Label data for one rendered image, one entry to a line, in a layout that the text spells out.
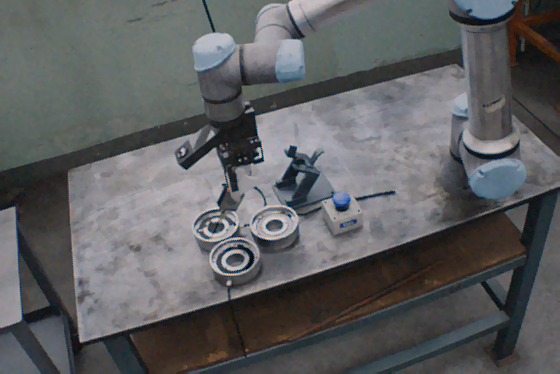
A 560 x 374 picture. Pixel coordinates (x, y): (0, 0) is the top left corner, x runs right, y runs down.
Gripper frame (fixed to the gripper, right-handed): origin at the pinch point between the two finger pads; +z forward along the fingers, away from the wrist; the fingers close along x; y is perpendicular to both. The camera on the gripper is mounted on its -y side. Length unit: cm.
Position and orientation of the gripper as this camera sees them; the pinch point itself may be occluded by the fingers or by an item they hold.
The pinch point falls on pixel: (232, 194)
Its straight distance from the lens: 126.1
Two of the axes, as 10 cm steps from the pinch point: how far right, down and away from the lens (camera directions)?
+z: 1.1, 7.7, 6.3
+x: -3.3, -5.7, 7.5
